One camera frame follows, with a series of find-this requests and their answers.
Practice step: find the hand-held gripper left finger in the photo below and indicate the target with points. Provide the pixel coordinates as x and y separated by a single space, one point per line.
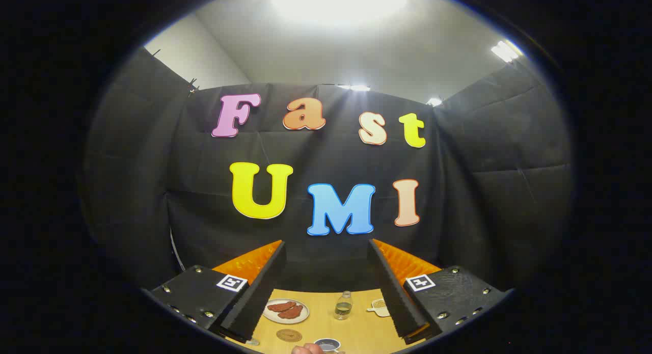
260 298

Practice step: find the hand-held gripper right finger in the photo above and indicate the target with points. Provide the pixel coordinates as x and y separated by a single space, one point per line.
395 298

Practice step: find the round cork coaster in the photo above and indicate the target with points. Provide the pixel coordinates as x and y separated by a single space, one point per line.
289 335

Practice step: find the clear plastic water bottle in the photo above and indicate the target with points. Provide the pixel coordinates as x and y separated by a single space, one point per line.
343 307

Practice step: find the white divided snack dish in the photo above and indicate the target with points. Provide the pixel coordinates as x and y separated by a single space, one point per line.
379 307

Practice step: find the white round plate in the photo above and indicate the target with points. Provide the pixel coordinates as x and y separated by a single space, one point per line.
272 316

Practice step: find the red dried meat slice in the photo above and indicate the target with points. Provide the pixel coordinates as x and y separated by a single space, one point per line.
292 313
280 307

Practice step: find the wooden table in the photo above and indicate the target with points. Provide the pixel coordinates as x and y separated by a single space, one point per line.
359 328

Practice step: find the small ceiling light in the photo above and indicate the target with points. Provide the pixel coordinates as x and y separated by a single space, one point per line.
504 51
434 102
358 87

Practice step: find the large bright ceiling light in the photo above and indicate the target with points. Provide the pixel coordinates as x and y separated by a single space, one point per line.
338 2

